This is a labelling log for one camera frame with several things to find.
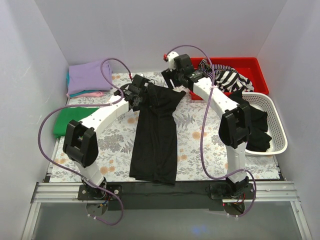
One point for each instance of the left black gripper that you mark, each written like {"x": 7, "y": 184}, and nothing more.
{"x": 144, "y": 85}

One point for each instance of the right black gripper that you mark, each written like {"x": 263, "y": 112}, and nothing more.
{"x": 169, "y": 75}

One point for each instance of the black t shirt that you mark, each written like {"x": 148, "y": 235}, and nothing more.
{"x": 155, "y": 151}

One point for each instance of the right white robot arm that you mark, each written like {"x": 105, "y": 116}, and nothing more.
{"x": 235, "y": 119}

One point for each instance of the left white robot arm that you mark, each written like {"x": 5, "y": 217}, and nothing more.
{"x": 81, "y": 137}

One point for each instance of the folded pink t shirt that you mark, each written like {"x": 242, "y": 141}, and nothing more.
{"x": 86, "y": 94}

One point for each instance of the folded lilac t shirt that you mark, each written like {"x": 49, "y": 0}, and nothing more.
{"x": 88, "y": 77}

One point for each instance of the black white striped shirt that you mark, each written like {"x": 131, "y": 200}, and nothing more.
{"x": 226, "y": 78}

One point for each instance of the folded teal t shirt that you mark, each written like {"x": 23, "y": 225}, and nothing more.
{"x": 70, "y": 85}

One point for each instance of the folded green t shirt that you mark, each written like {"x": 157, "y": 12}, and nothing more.
{"x": 68, "y": 114}

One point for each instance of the red plastic tray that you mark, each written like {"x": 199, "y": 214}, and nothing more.
{"x": 248, "y": 67}

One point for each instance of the floral table cloth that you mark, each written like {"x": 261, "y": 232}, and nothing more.
{"x": 117, "y": 141}

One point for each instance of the black garment in basket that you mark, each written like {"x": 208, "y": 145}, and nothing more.
{"x": 259, "y": 140}

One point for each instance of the white perforated laundry basket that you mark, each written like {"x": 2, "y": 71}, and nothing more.
{"x": 279, "y": 142}

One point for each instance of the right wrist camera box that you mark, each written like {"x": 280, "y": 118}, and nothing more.
{"x": 169, "y": 58}

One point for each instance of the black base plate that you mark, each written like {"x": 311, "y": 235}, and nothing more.
{"x": 207, "y": 195}

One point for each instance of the aluminium frame rail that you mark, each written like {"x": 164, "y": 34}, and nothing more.
{"x": 67, "y": 192}

